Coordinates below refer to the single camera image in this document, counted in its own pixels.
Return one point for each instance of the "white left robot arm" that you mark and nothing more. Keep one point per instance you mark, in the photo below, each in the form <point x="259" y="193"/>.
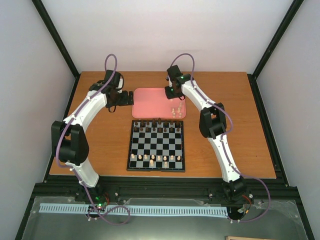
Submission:
<point x="68" y="137"/>

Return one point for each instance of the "white chess king piece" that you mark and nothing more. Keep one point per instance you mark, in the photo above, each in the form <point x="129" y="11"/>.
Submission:
<point x="151" y="163"/>

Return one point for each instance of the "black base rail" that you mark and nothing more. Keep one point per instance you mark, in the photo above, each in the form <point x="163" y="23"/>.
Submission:
<point x="208" y="190"/>

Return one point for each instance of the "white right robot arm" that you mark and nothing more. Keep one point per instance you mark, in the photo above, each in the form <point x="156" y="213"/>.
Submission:
<point x="212" y="126"/>

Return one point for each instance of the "pink plastic tray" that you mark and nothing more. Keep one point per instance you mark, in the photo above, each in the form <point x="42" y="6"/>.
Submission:
<point x="152" y="103"/>

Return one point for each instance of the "black white chess board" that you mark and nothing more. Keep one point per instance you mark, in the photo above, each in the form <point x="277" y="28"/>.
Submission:
<point x="159" y="137"/>

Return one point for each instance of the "light blue cable duct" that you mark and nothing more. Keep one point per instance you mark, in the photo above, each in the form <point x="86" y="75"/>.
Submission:
<point x="136" y="210"/>

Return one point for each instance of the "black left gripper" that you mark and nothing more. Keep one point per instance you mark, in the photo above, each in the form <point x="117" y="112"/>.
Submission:
<point x="125" y="101"/>

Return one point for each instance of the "black aluminium frame post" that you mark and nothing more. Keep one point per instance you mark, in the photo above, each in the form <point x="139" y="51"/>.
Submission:
<point x="44" y="15"/>

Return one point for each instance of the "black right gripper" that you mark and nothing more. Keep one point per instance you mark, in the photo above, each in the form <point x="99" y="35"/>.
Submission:
<point x="170" y="96"/>

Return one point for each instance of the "black right frame post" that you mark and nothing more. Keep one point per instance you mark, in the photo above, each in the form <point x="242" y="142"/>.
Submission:
<point x="283" y="26"/>

